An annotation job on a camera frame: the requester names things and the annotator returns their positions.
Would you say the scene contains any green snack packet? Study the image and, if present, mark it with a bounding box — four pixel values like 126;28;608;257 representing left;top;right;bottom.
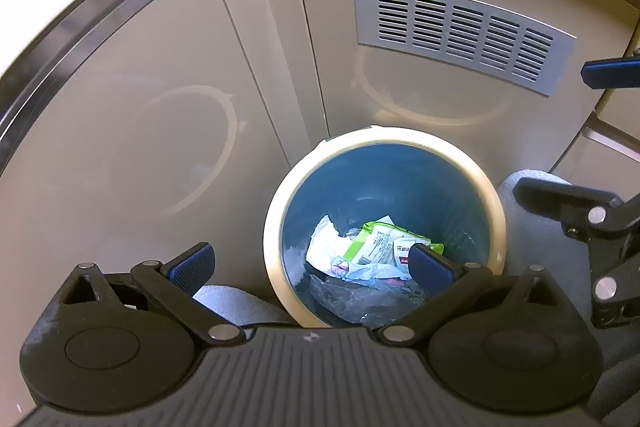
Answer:
344;216;445;272

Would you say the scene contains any clear plastic wrap trash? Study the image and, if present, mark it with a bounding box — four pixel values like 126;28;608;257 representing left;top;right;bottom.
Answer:
309;275;427;329

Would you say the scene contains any white paper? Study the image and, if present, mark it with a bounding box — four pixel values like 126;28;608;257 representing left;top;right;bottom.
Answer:
306;216;360;280

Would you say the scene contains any cream rim blue trash bin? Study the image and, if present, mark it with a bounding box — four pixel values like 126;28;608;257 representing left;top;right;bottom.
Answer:
262;126;506;329

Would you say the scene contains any white slipper foot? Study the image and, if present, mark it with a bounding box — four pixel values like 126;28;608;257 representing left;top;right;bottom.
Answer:
193;285;295;327

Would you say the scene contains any silver cabinet vent grille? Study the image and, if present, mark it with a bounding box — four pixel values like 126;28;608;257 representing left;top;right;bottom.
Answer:
354;0;577;96

